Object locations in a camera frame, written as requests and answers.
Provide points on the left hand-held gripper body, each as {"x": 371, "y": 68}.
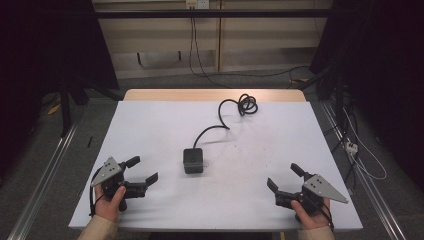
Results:
{"x": 108, "y": 171}

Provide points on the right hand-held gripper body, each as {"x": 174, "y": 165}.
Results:
{"x": 325, "y": 190}

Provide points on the black power adapter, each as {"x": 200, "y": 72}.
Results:
{"x": 193, "y": 161}

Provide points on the person's right hand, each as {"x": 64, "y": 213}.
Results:
{"x": 311, "y": 219}

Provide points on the person's left hand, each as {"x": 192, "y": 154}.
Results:
{"x": 108, "y": 206}

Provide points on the white table cover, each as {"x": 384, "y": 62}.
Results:
{"x": 233, "y": 186}

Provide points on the black metal stand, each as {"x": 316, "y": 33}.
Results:
{"x": 65, "y": 106}

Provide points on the yellow floor tape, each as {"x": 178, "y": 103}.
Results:
{"x": 54, "y": 109}

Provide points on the black curtain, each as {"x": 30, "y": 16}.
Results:
{"x": 40, "y": 60}
{"x": 386, "y": 73}

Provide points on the metal floor rail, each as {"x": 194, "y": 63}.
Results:
{"x": 373, "y": 196}
{"x": 43, "y": 180}

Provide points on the white wall socket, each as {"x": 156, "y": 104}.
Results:
{"x": 197, "y": 3}

